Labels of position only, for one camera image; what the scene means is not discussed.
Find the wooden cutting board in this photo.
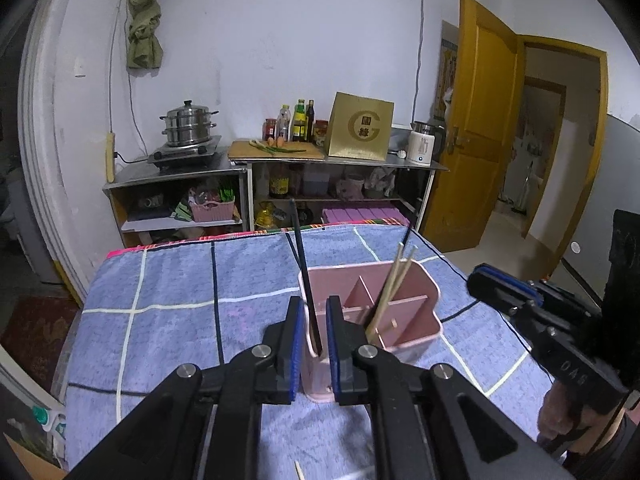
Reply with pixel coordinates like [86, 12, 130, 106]
[228, 140, 324, 160]

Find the clear plastic bottle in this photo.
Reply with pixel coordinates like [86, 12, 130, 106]
[276, 104, 291, 142]

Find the black induction cooker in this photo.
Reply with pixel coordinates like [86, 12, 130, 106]
[148, 136, 221, 169]

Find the wooden rolling pin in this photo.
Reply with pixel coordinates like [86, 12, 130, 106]
[104, 132, 116, 183]

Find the person's right hand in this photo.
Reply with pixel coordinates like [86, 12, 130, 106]
[537, 382, 625, 455]

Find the white electric kettle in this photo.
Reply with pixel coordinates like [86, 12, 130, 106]
[407, 122, 446, 166]

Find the black chopstick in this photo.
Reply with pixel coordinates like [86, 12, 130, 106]
[290, 198, 322, 356]
[402, 223, 414, 257]

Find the pink plastic utensil basket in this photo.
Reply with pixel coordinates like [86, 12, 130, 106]
[300, 261, 442, 403]

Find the yellow wooden door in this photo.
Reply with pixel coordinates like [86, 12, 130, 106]
[422, 0, 608, 276]

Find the light wooden chopstick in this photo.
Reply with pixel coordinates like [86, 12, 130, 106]
[366, 242, 405, 338]
[367, 246, 418, 342]
[294, 460, 306, 480]

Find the dark soy sauce bottle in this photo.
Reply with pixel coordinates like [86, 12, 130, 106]
[305, 99, 314, 143]

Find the green hanging cloth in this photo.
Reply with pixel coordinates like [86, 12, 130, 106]
[127, 0, 164, 70]

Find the green label oil bottle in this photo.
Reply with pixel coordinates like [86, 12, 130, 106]
[291, 99, 307, 142]

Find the pink storage basket on shelf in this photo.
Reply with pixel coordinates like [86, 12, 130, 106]
[189, 200, 235, 222]

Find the blue checked tablecloth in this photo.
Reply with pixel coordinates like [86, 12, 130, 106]
[65, 233, 550, 479]

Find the red lid jar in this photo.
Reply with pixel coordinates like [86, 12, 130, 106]
[262, 118, 277, 141]

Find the golden cardboard box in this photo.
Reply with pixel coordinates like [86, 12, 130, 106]
[324, 92, 394, 162]

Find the stainless steel steamer pot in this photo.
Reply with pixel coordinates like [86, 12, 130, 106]
[160, 100, 217, 148]

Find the metal kitchen shelf left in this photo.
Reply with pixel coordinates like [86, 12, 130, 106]
[103, 151, 254, 248]

